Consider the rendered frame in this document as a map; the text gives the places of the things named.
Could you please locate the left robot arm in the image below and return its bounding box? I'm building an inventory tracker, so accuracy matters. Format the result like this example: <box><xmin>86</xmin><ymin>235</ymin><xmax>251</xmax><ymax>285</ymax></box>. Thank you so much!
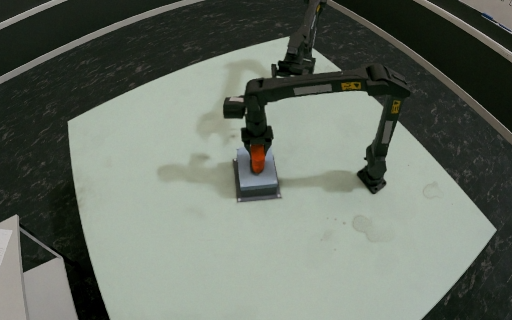
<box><xmin>223</xmin><ymin>63</ymin><xmax>411</xmax><ymax>194</ymax></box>

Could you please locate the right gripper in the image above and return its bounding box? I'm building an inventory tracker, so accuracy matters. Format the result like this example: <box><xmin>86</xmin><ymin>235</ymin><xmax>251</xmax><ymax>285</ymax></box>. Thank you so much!
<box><xmin>271</xmin><ymin>60</ymin><xmax>309</xmax><ymax>78</ymax></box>

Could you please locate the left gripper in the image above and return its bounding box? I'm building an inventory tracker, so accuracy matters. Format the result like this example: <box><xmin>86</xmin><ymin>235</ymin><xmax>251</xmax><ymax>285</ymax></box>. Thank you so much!
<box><xmin>241</xmin><ymin>119</ymin><xmax>274</xmax><ymax>158</ymax></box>

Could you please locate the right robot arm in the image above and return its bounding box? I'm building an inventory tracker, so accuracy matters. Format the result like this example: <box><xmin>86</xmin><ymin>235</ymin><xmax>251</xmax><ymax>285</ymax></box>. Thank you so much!
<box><xmin>283</xmin><ymin>0</ymin><xmax>327</xmax><ymax>74</ymax></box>

